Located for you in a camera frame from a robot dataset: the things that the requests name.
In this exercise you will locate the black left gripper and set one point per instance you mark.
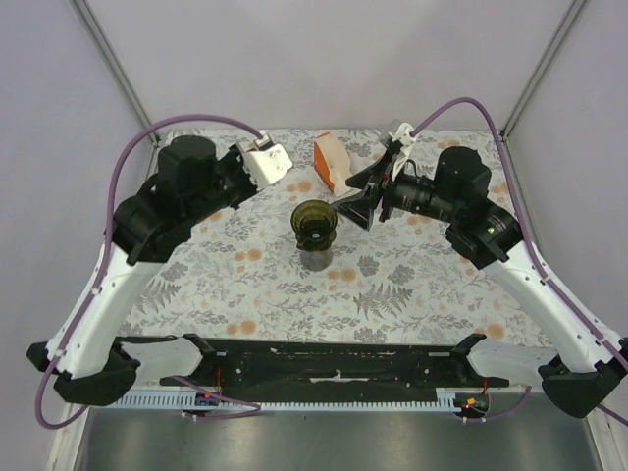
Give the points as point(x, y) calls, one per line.
point(235, 159)

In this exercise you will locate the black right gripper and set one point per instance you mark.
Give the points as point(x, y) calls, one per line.
point(360, 208)

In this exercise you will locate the green glass coffee dripper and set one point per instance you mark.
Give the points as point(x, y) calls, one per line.
point(314, 224)

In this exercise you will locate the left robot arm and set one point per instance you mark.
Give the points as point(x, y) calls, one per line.
point(91, 364)

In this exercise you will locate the orange coffee filter box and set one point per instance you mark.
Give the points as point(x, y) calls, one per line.
point(332, 163)

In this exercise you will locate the floral patterned tablecloth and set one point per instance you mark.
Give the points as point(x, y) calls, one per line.
point(240, 276)

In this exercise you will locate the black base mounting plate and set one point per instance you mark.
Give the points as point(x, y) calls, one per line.
point(283, 371)

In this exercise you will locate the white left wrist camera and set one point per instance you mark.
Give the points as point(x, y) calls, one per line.
point(265, 161)

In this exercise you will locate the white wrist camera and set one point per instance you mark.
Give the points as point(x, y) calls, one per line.
point(265, 161)
point(398, 139)

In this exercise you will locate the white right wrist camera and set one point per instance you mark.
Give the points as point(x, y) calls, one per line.
point(398, 139)

